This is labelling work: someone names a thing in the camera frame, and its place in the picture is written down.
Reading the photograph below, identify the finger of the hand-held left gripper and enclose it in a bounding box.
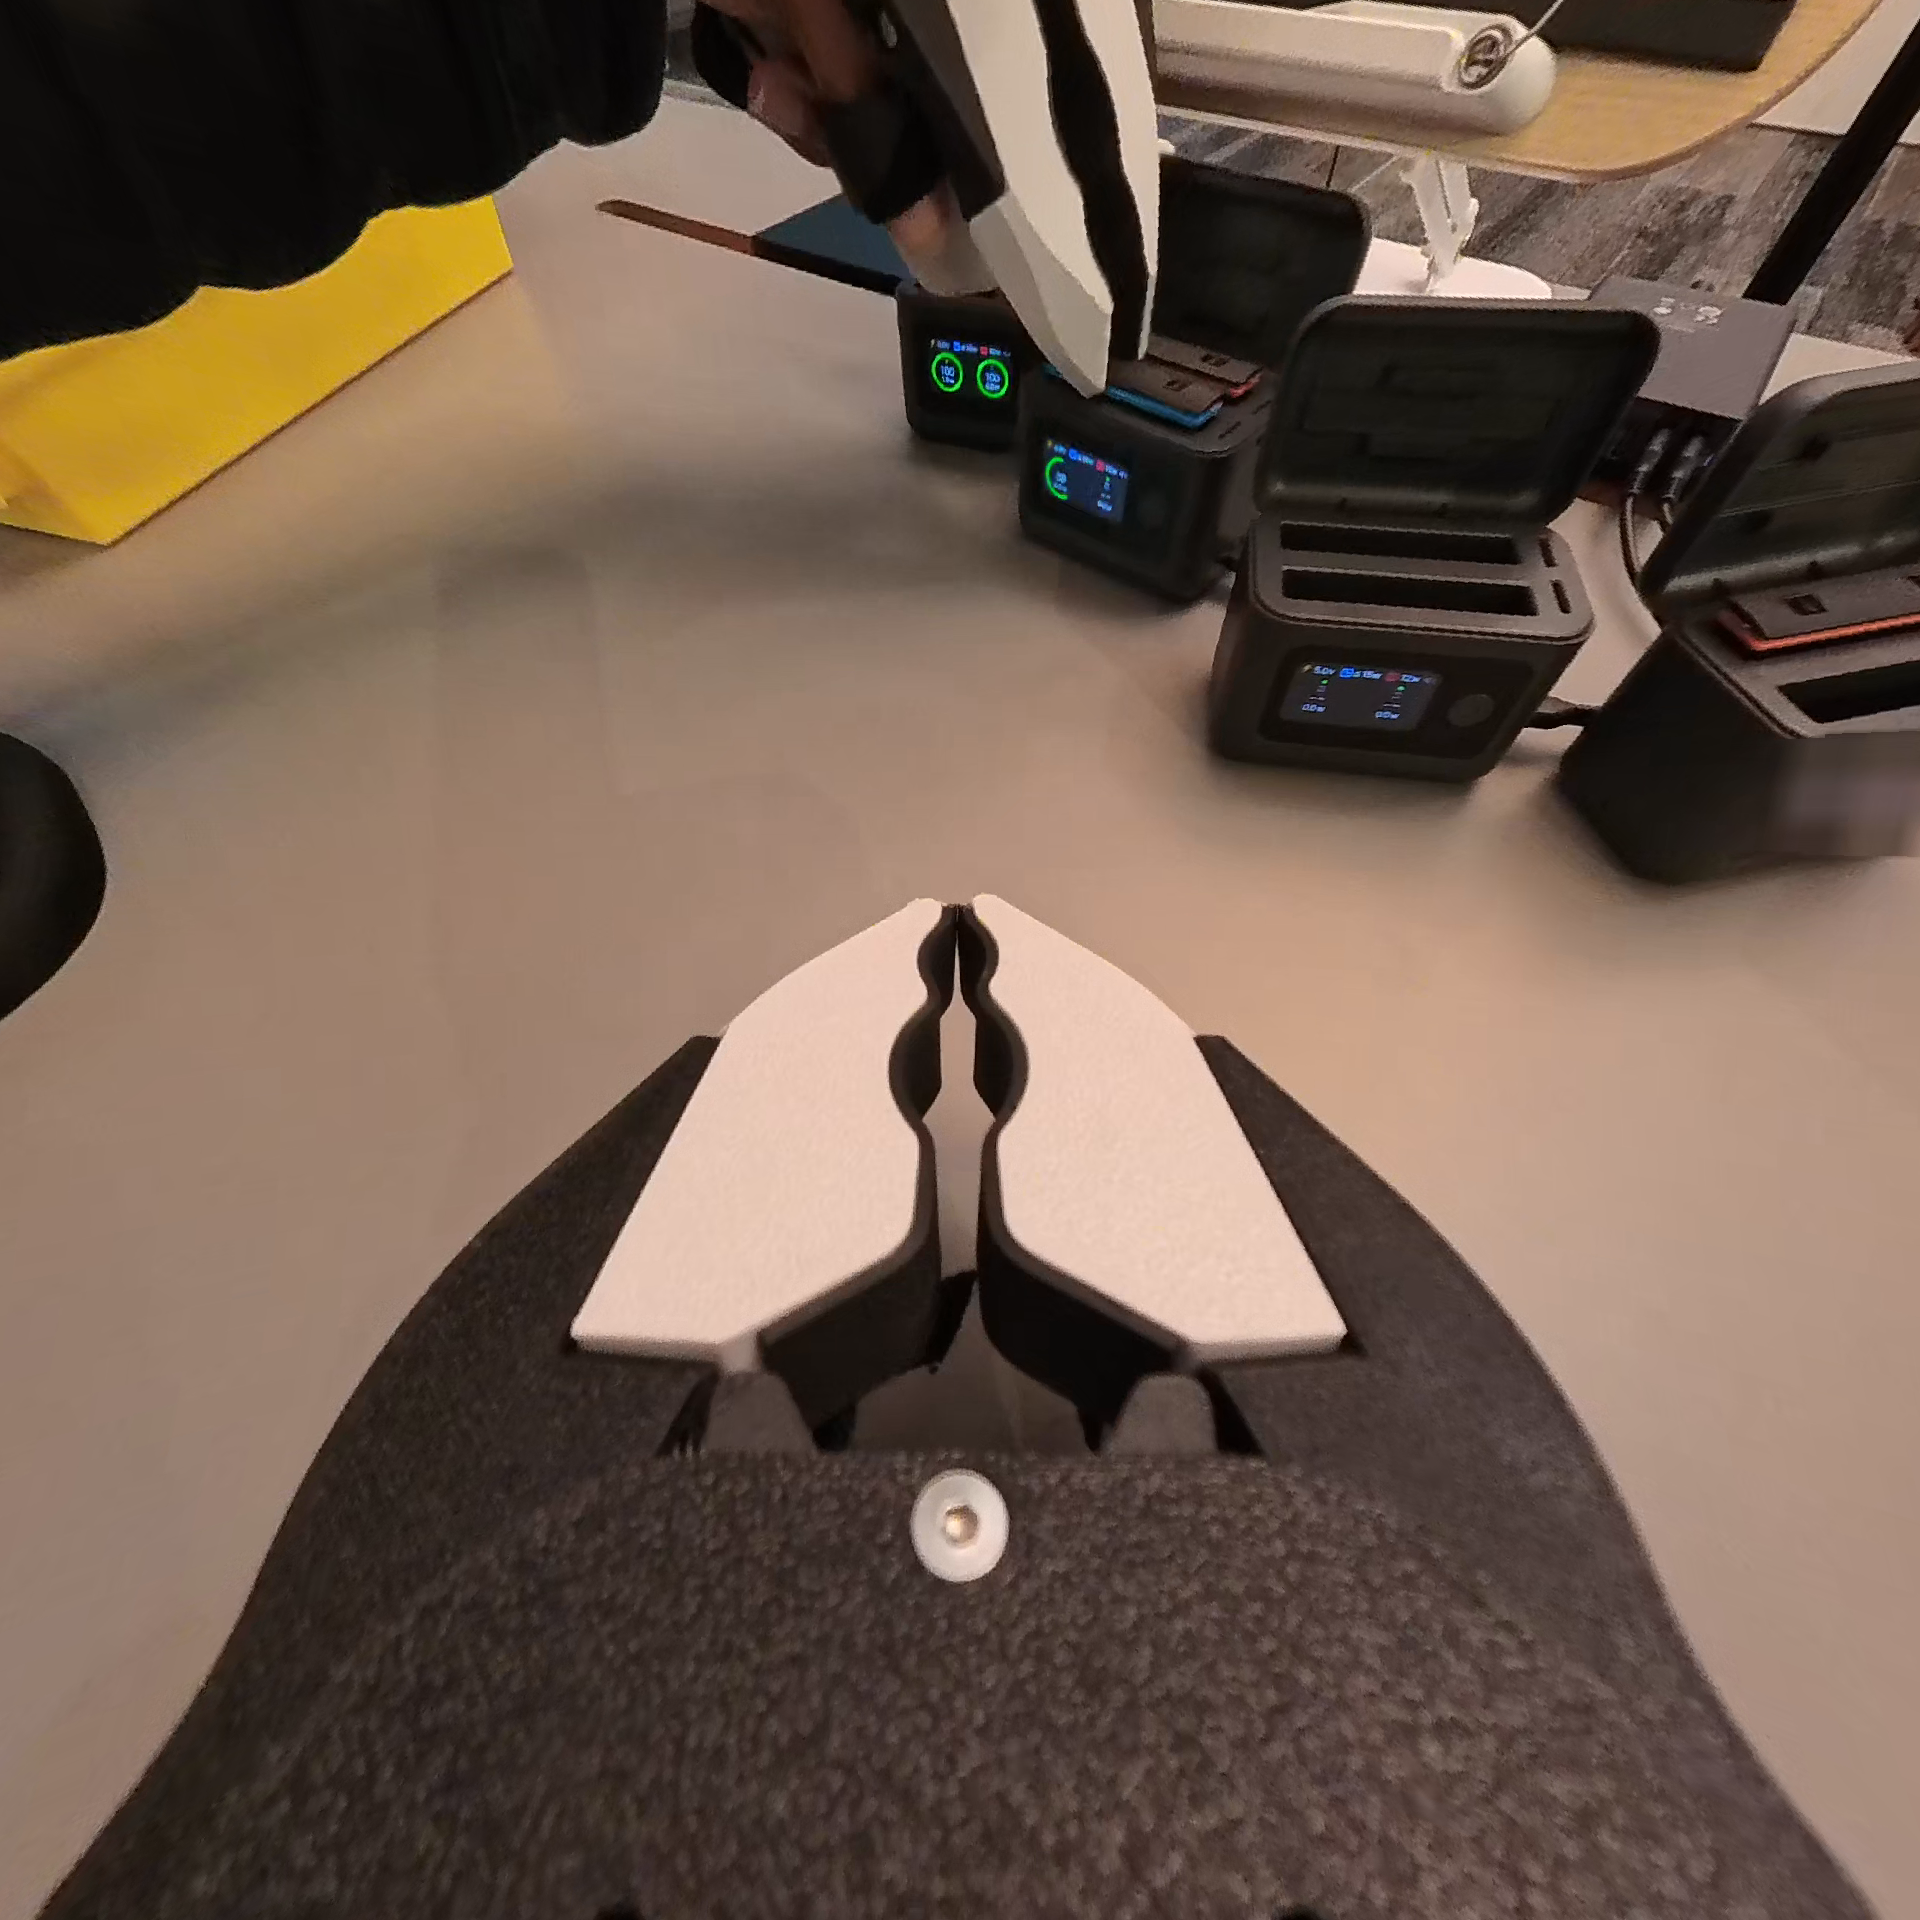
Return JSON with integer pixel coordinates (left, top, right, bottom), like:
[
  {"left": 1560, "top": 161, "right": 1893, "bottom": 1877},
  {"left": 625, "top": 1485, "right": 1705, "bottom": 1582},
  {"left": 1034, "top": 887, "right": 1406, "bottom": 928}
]
[
  {"left": 1044, "top": 0, "right": 1168, "bottom": 397},
  {"left": 887, "top": 0, "right": 1118, "bottom": 376}
]

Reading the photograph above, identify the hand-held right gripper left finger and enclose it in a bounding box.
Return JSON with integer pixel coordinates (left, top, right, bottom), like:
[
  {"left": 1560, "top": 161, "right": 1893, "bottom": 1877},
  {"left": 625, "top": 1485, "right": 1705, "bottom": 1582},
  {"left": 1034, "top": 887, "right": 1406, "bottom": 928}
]
[{"left": 565, "top": 895, "right": 969, "bottom": 1386}]

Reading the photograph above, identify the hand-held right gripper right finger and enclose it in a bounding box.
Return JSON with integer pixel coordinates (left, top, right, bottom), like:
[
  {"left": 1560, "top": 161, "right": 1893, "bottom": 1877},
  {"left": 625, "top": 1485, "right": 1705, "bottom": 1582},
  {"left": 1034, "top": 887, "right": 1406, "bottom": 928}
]
[{"left": 966, "top": 890, "right": 1357, "bottom": 1397}]

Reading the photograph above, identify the black battery charging case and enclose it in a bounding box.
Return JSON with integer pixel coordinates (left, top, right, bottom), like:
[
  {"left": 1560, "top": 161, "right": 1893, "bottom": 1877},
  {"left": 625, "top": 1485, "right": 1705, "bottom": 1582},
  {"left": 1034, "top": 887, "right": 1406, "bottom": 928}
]
[
  {"left": 1209, "top": 294, "right": 1661, "bottom": 782},
  {"left": 896, "top": 256, "right": 1039, "bottom": 456},
  {"left": 1014, "top": 158, "right": 1374, "bottom": 607},
  {"left": 1560, "top": 367, "right": 1920, "bottom": 887}
]

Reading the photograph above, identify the black camera battery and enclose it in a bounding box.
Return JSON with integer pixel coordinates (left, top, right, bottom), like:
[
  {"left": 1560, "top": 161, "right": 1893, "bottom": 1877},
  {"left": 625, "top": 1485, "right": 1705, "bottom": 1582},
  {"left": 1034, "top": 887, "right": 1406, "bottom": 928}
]
[
  {"left": 1103, "top": 349, "right": 1269, "bottom": 431},
  {"left": 1726, "top": 584, "right": 1920, "bottom": 657}
]

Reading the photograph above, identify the yellow plastic bin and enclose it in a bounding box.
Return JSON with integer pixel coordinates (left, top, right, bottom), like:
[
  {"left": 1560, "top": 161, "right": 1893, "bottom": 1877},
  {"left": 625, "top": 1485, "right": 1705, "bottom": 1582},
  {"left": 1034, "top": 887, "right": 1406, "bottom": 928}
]
[{"left": 0, "top": 196, "right": 519, "bottom": 549}]

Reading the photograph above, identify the person's left forearm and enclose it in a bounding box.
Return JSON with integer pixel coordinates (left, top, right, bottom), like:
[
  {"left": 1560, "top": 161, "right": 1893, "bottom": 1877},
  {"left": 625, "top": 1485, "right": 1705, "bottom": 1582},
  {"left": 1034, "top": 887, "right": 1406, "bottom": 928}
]
[{"left": 0, "top": 0, "right": 685, "bottom": 360}]

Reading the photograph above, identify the person's left hand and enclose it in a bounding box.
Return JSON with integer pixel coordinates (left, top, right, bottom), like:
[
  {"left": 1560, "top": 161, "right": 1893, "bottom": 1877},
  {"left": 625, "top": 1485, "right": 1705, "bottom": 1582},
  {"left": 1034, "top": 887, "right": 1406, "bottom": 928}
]
[{"left": 689, "top": 0, "right": 969, "bottom": 230}]

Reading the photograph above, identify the dark flat pad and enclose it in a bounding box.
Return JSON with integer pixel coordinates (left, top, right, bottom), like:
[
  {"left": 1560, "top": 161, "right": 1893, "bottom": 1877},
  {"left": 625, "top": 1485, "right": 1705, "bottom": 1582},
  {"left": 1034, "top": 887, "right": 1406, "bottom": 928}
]
[{"left": 752, "top": 196, "right": 920, "bottom": 298}]

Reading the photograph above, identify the white stand base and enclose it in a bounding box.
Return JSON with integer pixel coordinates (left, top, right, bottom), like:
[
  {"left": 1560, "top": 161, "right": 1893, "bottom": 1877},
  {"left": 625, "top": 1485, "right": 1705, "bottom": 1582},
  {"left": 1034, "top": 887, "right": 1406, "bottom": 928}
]
[{"left": 1406, "top": 151, "right": 1556, "bottom": 302}]

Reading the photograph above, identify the wooden sign board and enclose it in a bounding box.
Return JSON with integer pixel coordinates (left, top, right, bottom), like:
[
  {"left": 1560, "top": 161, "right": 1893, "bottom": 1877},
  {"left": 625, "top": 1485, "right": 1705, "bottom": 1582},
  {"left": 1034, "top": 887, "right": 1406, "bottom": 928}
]
[{"left": 1157, "top": 0, "right": 1885, "bottom": 182}]

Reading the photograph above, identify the black multi-port power hub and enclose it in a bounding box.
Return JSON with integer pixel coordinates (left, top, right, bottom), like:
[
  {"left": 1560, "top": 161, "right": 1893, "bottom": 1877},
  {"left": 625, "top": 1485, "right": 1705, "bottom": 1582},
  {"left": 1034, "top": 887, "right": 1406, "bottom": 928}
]
[{"left": 1590, "top": 276, "right": 1801, "bottom": 456}]

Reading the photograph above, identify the black pole stand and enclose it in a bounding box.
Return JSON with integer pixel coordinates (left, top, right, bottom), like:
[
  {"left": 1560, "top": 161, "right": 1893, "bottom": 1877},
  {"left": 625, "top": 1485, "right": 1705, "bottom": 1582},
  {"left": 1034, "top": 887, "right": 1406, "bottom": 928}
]
[{"left": 1756, "top": 0, "right": 1920, "bottom": 302}]

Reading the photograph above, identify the black quilted pad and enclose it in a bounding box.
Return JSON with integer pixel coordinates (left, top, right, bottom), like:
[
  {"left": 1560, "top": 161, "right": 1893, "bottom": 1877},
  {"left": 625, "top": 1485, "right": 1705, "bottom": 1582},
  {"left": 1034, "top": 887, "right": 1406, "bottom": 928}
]
[{"left": 0, "top": 736, "right": 110, "bottom": 1021}]

